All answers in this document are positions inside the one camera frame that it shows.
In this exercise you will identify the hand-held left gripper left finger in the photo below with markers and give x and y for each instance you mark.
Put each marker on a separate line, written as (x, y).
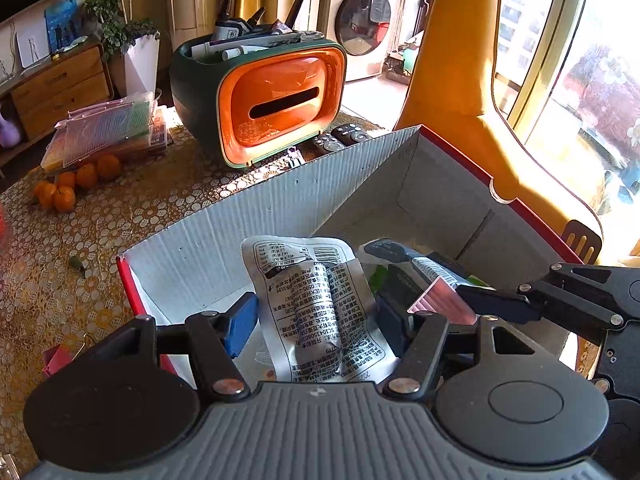
(242, 322)

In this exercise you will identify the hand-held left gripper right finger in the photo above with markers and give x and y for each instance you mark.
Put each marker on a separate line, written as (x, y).
(392, 330)

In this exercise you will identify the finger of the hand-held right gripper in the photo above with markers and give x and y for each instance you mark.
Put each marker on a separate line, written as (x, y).
(500, 304)

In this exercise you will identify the pink ridged soap dish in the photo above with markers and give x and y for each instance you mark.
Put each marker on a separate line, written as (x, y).
(442, 300)

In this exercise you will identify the red cardboard box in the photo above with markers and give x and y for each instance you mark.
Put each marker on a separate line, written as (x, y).
(210, 255)

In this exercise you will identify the silver printed packet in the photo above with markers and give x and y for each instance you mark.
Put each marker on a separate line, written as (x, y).
(320, 305)

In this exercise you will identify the small green scrap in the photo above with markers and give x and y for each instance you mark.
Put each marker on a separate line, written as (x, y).
(77, 265)

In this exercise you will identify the pink binder clip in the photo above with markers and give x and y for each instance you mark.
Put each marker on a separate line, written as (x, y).
(62, 357)

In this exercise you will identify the black remote control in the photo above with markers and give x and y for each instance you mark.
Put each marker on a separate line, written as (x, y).
(328, 144)
(352, 134)

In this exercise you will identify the green orange tissue box organizer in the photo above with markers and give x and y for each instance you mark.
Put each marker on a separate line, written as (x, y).
(280, 105)

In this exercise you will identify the yellow giraffe chair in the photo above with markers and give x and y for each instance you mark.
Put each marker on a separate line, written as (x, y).
(460, 85)

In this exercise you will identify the window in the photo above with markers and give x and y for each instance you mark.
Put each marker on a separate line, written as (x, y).
(575, 85)

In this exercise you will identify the stack of clear storage cases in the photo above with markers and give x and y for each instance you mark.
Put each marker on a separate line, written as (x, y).
(110, 127)

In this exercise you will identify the green tree in white planter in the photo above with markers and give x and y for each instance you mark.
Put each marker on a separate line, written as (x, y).
(142, 67)

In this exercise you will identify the wooden tv cabinet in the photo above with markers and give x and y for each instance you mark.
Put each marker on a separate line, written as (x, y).
(60, 90)

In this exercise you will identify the purple toy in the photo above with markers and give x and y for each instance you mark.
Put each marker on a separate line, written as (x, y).
(9, 130)

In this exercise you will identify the white washing machine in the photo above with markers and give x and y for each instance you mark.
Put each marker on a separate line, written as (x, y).
(365, 25)

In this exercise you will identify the beige standing air conditioner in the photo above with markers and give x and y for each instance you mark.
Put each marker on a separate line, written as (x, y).
(200, 0)

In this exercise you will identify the blue picture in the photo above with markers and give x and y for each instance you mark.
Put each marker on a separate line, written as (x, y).
(62, 25)

